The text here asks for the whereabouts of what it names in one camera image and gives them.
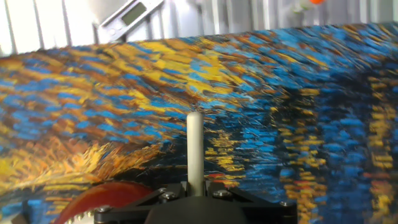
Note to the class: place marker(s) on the pale wooden drumstick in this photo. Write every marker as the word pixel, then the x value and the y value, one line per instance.
pixel 195 149

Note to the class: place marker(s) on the blue starry night painted cloth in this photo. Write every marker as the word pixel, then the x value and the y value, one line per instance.
pixel 124 93

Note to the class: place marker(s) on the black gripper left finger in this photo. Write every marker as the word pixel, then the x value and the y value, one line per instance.
pixel 161 194

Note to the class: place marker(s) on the red drum with white skin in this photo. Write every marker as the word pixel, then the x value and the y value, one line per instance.
pixel 102 196

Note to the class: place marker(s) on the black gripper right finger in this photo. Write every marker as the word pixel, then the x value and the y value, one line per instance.
pixel 236 196

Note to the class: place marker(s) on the white digital scale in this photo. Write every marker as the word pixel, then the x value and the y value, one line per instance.
pixel 130 15

